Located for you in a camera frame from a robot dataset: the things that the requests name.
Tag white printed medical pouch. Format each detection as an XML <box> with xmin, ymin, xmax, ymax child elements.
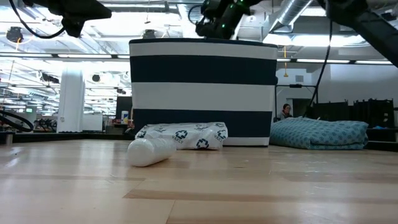
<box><xmin>135</xmin><ymin>121</ymin><xmax>229</xmax><ymax>151</ymax></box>

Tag white plastic bottle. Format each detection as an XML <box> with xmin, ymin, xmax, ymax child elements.
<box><xmin>126</xmin><ymin>138</ymin><xmax>177</xmax><ymax>168</ymax></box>

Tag navy white striped fabric basket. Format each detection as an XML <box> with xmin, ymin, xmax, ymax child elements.
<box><xmin>129</xmin><ymin>37</ymin><xmax>279</xmax><ymax>147</ymax></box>

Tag yellow hanging pendant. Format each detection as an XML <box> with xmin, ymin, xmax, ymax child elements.
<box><xmin>282</xmin><ymin>45</ymin><xmax>289</xmax><ymax>78</ymax></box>

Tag person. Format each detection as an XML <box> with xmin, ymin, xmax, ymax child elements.
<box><xmin>279</xmin><ymin>103</ymin><xmax>293</xmax><ymax>121</ymax></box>

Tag black monitor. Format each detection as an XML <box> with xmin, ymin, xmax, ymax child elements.
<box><xmin>116</xmin><ymin>96</ymin><xmax>134</xmax><ymax>121</ymax></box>

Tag blue patterned folded cloth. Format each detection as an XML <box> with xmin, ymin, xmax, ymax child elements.
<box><xmin>269</xmin><ymin>116</ymin><xmax>369</xmax><ymax>151</ymax></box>

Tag white cabinet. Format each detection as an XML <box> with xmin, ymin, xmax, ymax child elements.
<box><xmin>82</xmin><ymin>114</ymin><xmax>104</xmax><ymax>132</ymax></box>

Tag white pillar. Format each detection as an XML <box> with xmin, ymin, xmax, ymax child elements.
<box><xmin>57</xmin><ymin>70</ymin><xmax>86</xmax><ymax>134</ymax></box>

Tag black partition panels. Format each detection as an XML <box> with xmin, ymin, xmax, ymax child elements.
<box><xmin>306</xmin><ymin>98</ymin><xmax>396</xmax><ymax>125</ymax></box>

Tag black ceiling spotlight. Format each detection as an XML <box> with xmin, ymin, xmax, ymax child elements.
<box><xmin>6</xmin><ymin>26</ymin><xmax>24</xmax><ymax>44</ymax></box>

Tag black cable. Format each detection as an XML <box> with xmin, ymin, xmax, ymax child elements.
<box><xmin>8</xmin><ymin>0</ymin><xmax>67</xmax><ymax>40</ymax></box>
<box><xmin>188</xmin><ymin>4</ymin><xmax>208</xmax><ymax>25</ymax></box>
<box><xmin>0</xmin><ymin>110</ymin><xmax>34</xmax><ymax>133</ymax></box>
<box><xmin>303</xmin><ymin>21</ymin><xmax>332</xmax><ymax>118</ymax></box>

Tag silver ventilation duct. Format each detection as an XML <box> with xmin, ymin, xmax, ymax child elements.
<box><xmin>269</xmin><ymin>0</ymin><xmax>314</xmax><ymax>33</ymax></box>

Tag black metal frame stand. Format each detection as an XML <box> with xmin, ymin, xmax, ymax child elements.
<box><xmin>274</xmin><ymin>83</ymin><xmax>319</xmax><ymax>118</ymax></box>

